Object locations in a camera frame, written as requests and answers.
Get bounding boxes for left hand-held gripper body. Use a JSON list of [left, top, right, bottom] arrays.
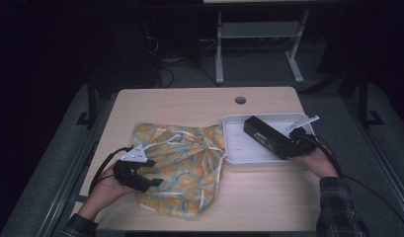
[[112, 143, 151, 194]]

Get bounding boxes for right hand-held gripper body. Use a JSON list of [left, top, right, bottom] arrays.
[[282, 115, 321, 160]]

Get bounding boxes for black rectangular box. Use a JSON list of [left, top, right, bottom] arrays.
[[243, 115, 294, 161]]

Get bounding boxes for orange print drawstring bag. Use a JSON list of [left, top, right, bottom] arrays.
[[131, 121, 227, 220]]

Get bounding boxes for white plastic tray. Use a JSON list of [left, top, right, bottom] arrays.
[[221, 112, 322, 167]]

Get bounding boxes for person's right hand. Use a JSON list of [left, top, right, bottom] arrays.
[[287, 146, 340, 181]]

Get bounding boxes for person's left hand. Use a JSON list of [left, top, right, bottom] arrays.
[[87, 163, 138, 213]]

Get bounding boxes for black metal stand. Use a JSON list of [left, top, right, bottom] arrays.
[[353, 65, 385, 128], [75, 77, 99, 130]]

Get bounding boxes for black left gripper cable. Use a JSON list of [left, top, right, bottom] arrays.
[[88, 145, 134, 196]]

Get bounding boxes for grey metal rail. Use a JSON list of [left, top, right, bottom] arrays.
[[35, 98, 107, 237], [342, 95, 404, 215]]

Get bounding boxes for black floor cables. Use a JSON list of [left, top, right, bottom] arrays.
[[145, 35, 221, 89]]

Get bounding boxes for white metal table frame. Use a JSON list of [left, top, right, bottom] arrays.
[[202, 0, 312, 85]]

